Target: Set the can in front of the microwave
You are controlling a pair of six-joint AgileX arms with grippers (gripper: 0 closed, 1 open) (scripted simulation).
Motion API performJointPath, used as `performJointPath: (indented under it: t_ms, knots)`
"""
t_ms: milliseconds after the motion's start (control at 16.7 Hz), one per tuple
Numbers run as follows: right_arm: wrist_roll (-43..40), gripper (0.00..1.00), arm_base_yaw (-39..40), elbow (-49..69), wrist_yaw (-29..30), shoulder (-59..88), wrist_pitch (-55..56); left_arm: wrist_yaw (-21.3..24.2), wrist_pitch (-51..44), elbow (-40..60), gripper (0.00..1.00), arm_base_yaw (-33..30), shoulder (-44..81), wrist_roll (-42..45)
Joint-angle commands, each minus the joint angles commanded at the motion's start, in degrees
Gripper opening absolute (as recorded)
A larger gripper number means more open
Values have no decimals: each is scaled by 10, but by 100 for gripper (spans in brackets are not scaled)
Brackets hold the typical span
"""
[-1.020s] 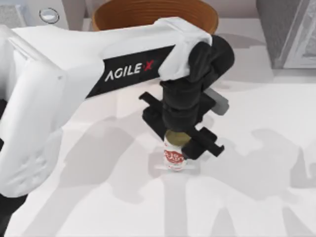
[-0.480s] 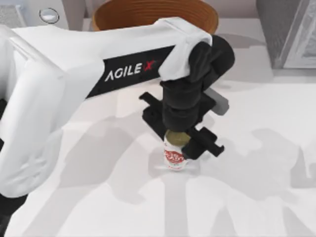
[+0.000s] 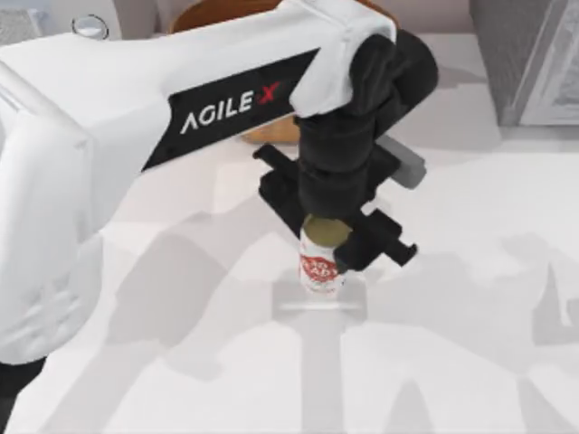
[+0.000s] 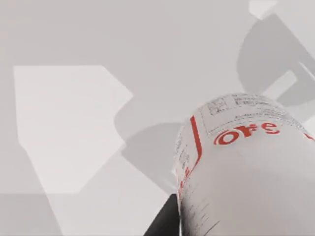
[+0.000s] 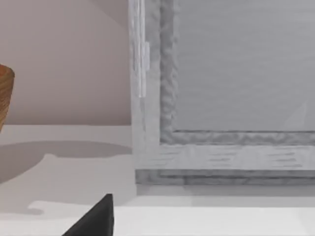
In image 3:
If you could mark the red and white can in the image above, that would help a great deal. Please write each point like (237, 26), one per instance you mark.
(319, 271)

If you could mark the grey cabinet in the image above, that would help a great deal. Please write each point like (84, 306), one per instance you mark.
(529, 59)

